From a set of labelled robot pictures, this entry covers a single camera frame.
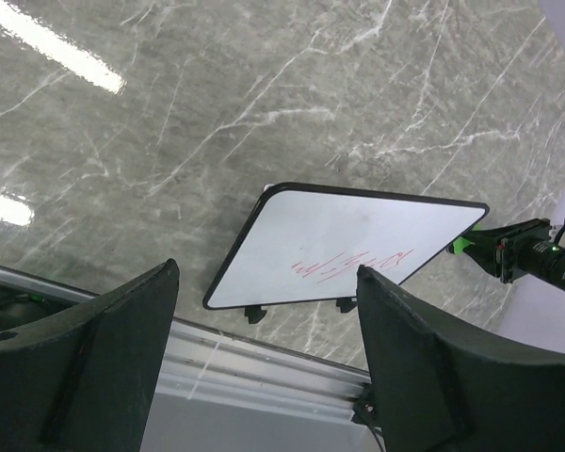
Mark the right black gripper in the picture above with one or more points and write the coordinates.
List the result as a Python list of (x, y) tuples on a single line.
[(512, 251)]

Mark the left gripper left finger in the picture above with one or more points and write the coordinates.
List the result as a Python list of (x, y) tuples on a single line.
[(45, 345)]

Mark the small black-framed whiteboard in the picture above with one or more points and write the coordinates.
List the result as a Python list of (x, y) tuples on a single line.
[(304, 243)]

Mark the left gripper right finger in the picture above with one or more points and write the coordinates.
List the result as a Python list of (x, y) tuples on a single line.
[(442, 384)]

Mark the green whiteboard eraser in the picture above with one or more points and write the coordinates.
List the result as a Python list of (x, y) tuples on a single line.
[(460, 244)]

